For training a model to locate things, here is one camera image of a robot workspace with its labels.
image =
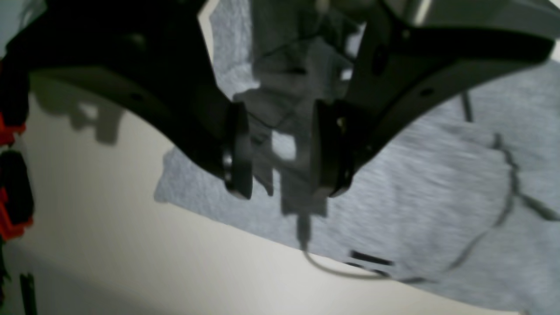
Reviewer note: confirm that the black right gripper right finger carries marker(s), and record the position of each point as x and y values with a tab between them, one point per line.
414	55

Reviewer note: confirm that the red black clamp upper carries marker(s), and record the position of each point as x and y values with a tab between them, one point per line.
8	109

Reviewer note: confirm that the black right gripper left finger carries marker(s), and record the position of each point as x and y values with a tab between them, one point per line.
148	56

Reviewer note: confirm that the grey T-shirt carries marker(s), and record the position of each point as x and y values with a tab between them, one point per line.
464	203

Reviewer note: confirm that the blue black bar clamp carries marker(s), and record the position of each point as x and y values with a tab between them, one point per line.
27	285

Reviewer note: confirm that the red black clamp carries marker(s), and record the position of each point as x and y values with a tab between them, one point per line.
16	199
8	109

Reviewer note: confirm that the red black clamp lower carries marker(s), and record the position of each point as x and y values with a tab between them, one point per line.
16	199

